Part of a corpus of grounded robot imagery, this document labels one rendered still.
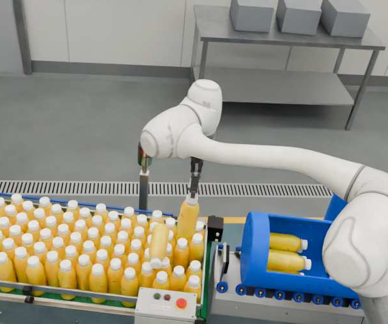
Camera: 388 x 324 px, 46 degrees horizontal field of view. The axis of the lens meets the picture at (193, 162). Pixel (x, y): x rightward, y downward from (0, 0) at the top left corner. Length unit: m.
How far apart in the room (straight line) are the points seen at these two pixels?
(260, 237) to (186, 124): 0.65
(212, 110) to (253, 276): 0.70
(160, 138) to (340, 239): 0.50
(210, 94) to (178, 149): 0.19
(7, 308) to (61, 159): 2.11
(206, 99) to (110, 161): 2.64
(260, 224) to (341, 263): 0.78
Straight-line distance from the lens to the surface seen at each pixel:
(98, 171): 3.76
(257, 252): 1.69
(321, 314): 1.98
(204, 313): 1.86
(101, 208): 1.93
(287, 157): 1.18
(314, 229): 1.97
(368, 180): 1.14
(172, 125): 1.18
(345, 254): 0.96
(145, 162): 1.99
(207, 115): 1.28
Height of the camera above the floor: 2.45
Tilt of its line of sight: 39 degrees down
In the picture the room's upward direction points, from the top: 7 degrees clockwise
